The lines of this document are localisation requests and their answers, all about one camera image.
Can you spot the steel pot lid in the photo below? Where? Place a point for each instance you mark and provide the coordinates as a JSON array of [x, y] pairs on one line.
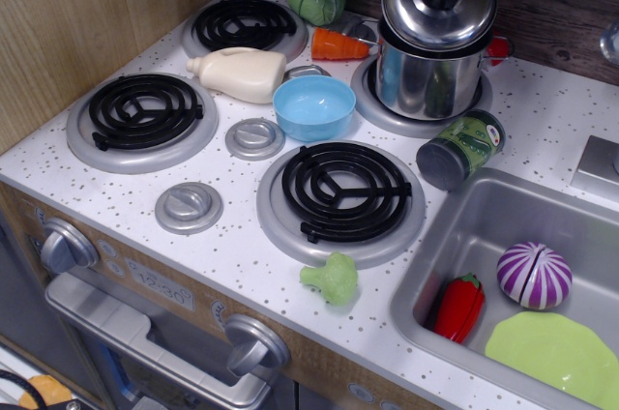
[[417, 23]]

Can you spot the stainless steel pot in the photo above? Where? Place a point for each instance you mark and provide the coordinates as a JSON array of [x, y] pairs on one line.
[[425, 85]]

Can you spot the red toy cup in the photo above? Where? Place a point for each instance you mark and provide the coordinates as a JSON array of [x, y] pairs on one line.
[[500, 49]]

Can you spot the grey stovetop knob back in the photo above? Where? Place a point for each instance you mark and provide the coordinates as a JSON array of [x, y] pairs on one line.
[[356, 27]]

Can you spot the grey stovetop knob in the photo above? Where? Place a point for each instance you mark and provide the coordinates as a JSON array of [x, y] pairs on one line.
[[254, 139], [356, 27], [188, 208], [304, 71]]

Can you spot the green toy cabbage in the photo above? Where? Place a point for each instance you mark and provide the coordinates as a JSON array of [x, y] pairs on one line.
[[318, 12]]

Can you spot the orange toy carrot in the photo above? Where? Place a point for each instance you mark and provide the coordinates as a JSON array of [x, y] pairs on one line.
[[333, 46]]

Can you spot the green peas can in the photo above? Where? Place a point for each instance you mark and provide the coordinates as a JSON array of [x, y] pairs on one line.
[[455, 154]]

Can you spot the grey stovetop knob rear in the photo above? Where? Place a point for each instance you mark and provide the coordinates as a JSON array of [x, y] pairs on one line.
[[304, 71]]

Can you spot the chrome faucet spout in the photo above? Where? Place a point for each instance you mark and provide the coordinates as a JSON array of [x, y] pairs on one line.
[[609, 43]]

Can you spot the light blue plastic bowl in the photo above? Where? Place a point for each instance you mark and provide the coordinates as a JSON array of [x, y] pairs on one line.
[[312, 108]]

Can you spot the back left black burner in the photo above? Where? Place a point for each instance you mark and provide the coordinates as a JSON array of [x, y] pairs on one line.
[[258, 24]]

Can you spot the black burner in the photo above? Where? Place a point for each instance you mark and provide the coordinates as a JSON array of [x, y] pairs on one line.
[[340, 196], [258, 24], [141, 123]]

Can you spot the cream toy bottle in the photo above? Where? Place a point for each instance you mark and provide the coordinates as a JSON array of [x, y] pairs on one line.
[[246, 74]]

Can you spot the front right black burner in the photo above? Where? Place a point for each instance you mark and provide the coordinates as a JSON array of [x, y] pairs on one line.
[[340, 196]]

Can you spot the silver sink basin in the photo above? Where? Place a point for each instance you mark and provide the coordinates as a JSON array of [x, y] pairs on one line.
[[472, 229]]

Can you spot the silver faucet base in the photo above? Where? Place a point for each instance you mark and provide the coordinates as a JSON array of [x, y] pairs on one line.
[[597, 170]]

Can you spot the grey stovetop knob middle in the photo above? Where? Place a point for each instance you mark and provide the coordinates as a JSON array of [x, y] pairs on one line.
[[254, 139]]

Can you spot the purple toy onion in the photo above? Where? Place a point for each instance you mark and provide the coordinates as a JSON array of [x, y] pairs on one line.
[[534, 276]]

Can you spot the green toy broccoli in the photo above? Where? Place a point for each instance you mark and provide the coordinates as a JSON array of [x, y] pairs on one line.
[[336, 280]]

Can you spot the red toy pepper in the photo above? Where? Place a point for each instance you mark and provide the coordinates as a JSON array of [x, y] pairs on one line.
[[460, 308]]

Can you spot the front left black burner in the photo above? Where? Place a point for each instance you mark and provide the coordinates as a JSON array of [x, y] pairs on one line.
[[141, 123]]

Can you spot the grey stovetop knob front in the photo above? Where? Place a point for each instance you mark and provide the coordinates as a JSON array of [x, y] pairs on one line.
[[188, 208]]

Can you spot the light green plate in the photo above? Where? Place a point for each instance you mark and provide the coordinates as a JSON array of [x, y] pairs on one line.
[[560, 352]]

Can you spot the right oven dial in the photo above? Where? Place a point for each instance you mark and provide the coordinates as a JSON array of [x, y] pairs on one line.
[[253, 344]]

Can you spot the oven dial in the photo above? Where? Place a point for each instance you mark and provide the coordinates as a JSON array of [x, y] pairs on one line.
[[253, 344], [66, 247]]

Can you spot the oven clock display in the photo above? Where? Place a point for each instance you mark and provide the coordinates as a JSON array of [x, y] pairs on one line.
[[166, 287]]

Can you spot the left oven dial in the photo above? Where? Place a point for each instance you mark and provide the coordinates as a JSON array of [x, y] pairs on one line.
[[66, 247]]

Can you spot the orange yellow object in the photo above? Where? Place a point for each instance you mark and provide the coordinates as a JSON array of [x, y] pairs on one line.
[[50, 389]]

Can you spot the silver oven door handle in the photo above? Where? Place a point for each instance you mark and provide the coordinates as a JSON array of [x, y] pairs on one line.
[[137, 363]]

